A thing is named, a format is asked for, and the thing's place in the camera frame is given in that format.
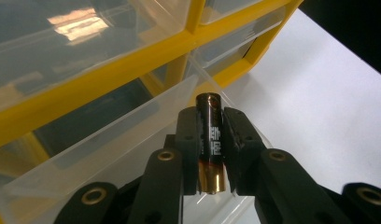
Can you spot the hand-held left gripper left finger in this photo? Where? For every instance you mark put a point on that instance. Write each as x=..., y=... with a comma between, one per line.
x=190, y=140

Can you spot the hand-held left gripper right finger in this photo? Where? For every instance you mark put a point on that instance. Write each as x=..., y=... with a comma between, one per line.
x=241, y=146

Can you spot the black and copper battery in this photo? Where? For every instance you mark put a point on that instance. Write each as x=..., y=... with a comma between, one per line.
x=212, y=140

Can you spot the clear plastic drawer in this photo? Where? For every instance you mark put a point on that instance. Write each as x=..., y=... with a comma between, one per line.
x=117, y=140

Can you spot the yellow and black organizer cabinet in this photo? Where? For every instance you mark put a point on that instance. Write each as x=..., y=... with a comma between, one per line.
x=117, y=77

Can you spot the grid of closed clear drawers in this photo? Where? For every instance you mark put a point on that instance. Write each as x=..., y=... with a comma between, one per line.
x=39, y=46

